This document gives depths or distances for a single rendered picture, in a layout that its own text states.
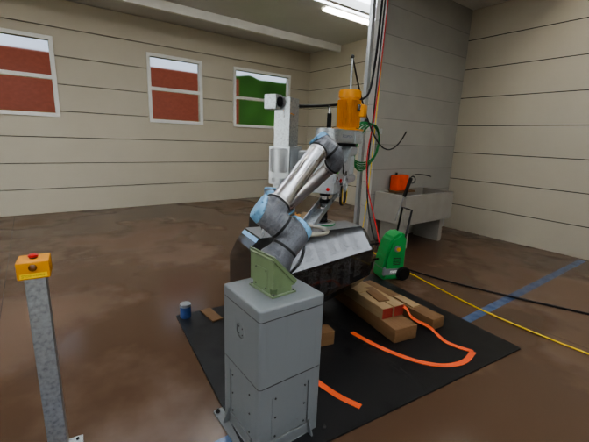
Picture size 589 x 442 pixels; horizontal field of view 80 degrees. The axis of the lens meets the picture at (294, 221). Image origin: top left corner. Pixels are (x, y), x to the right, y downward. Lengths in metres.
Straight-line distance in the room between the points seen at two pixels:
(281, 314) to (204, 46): 8.17
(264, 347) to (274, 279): 0.33
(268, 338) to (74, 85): 7.47
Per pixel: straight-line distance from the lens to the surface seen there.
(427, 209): 6.04
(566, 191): 6.97
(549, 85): 7.16
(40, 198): 8.59
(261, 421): 2.06
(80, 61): 8.64
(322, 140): 2.16
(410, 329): 3.27
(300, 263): 2.81
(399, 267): 4.52
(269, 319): 1.75
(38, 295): 1.98
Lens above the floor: 1.64
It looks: 13 degrees down
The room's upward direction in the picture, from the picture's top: 2 degrees clockwise
